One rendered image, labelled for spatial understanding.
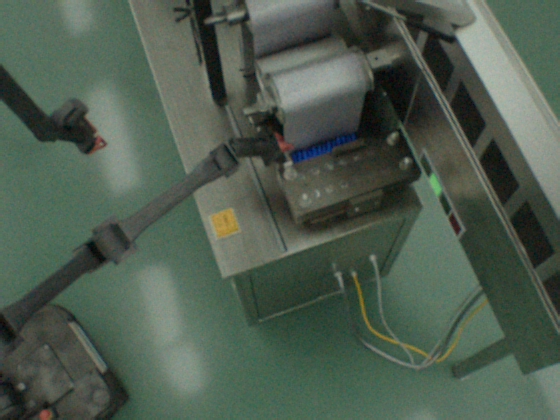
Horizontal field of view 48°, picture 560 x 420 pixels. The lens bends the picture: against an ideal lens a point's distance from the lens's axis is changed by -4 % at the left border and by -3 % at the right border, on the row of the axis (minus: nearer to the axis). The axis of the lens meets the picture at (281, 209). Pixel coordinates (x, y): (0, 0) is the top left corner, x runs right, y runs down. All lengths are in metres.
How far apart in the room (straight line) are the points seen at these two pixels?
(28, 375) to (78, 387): 0.22
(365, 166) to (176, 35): 0.86
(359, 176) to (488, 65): 0.66
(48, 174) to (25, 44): 0.80
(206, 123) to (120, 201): 1.04
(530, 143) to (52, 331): 2.01
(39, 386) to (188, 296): 0.73
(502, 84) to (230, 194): 0.98
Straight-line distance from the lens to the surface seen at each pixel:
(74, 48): 3.59
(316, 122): 1.83
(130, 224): 1.61
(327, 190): 1.89
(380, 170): 1.92
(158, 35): 2.37
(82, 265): 1.60
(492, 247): 1.58
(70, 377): 2.66
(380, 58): 1.80
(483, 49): 1.41
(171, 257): 2.93
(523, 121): 1.34
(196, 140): 2.12
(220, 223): 1.96
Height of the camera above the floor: 2.75
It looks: 68 degrees down
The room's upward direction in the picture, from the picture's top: 2 degrees counter-clockwise
